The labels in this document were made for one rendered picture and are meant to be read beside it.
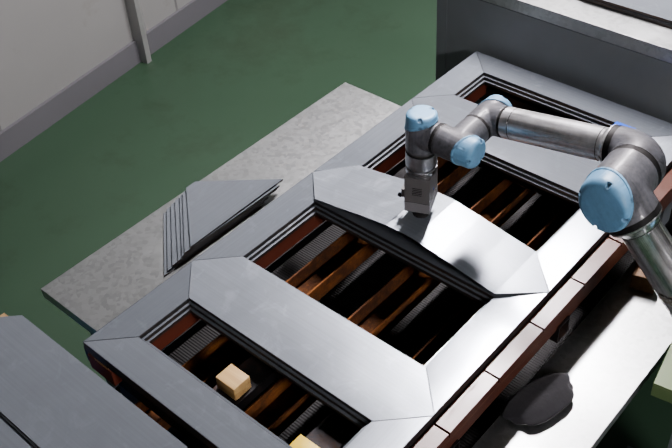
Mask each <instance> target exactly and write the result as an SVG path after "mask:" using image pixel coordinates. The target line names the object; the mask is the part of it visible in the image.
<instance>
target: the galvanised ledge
mask: <svg viewBox="0 0 672 448"><path fill-rule="evenodd" d="M635 264H636V261H634V262H633V264H632V265H631V266H630V267H629V268H628V269H627V270H626V272H625V273H624V274H623V275H622V276H621V277H620V279H619V280H618V281H617V282H616V283H615V284H614V285H613V287H612V288H611V289H610V290H609V291H608V292H607V293H606V295H605V296H604V297H603V298H602V299H601V300H600V301H599V303H598V304H597V305H596V306H595V307H594V308H593V309H592V311H591V312H590V313H589V314H588V315H587V316H586V317H585V319H584V320H583V321H582V322H581V323H580V324H579V325H578V327H577V328H576V329H575V330H574V331H573V332H572V333H571V335H570V336H569V337H568V338H567V339H566V340H565V341H564V343H563V344H562V345H561V346H560V347H559V348H558V349H557V351H556V352H555V353H554V354H553V355H552V356H551V357H550V359H549V360H548V361H547V362H546V363H545V364H544V365H543V367H542V368H541V369H540V370H539V371H538V372H537V373H536V375H535V376H534V377H533V378H532V379H531V380H530V381H529V383H530V382H531V381H533V380H535V379H537V378H539V377H541V376H543V375H546V374H549V373H553V372H562V373H567V374H568V375H569V376H570V382H571V383H572V384H573V392H574V397H573V400H572V401H571V402H570V404H569V405H568V406H567V407H566V408H565V409H564V410H563V411H561V412H560V413H559V414H557V415H556V416H555V417H553V418H552V419H550V420H548V421H547V422H544V423H542V424H539V425H533V426H531V425H515V424H514V423H513V422H512V421H510V420H507V419H505V418H504V417H503V416H502V415H500V416H499V417H498V418H497V419H496V420H495V422H494V423H493V424H492V425H491V426H490V427H489V428H488V430H487V431H486V432H485V433H484V434H483V435H482V436H481V438H480V439H479V440H478V441H477V442H476V443H475V444H474V446H473V447H472V448H596V446H597V445H598V444H599V442H600V441H601V440H602V439H603V437H604V436H605V435H606V433H607V432H608V431H609V429H610V428H611V427H612V425H613V424H614V423H615V421H616V420H617V419H618V418H619V416H620V415H621V414H622V412H623V411H624V410H625V408H626V407H627V406H628V404H629V403H630V402H631V400H632V399H633V398H634V397H635V395H636V394H637V393H638V391H639V390H640V389H641V387H642V386H643V385H644V383H645V382H646V381H647V380H648V378H649V377H650V376H651V374H652V373H653V372H654V370H655V369H656V368H657V366H658V365H659V364H660V362H661V361H662V360H663V359H664V357H665V356H666V354H667V352H668V350H669V347H670V345H671V343H672V318H671V316H670V315H669V313H668V312H667V310H666V309H665V307H664V305H663V304H662V302H661V301H660V299H659V297H658V296H657V294H656V293H655V291H654V293H653V294H649V293H646V292H642V291H638V290H635V289H631V288H630V287H629V286H630V281H631V276H632V273H633V270H634V267H635Z"/></svg>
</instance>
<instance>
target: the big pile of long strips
mask: <svg viewBox="0 0 672 448"><path fill-rule="evenodd" d="M0 448H187V446H186V445H184V444H183V443H182V442H181V441H179V440H178V439H177V438H176V437H174V436H173V435H172V434H171V433H169V432H168V431H167V430H166V429H164V428H163V427H162V426H161V425H159V424H158V423H157V422H156V421H154V420H153V419H152V418H151V417H149V416H148V415H147V414H146V413H144V412H143V411H142V410H141V409H139V408H138V407H137V406H135V405H134V404H133V403H132V402H130V401H129V400H128V399H127V398H125V397H124V396H123V395H122V394H120V393H119V392H118V391H117V390H115V389H114V388H113V387H112V386H110V385H109V384H108V383H107V382H105V381H104V380H103V379H102V378H100V377H99V376H98V375H97V374H95V373H94V372H93V371H92V370H90V369H89V368H88V367H87V366H85V365H84V364H83V363H82V362H80V361H79V360H78V359H77V358H75V357H74V356H73V355H71V354H70V353H69V352H68V351H66V350H65V349H64V348H63V347H61V346H60V345H59V344H58V343H56V342H55V341H54V340H53V339H51V338H50V337H49V336H48V335H46V334H45V333H44V332H43V331H41V330H40V329H39V328H38V327H36V326H35V325H34V324H33V323H31V322H30V321H29V320H28V319H26V318H25V317H24V316H23V315H17V316H6V317H0Z"/></svg>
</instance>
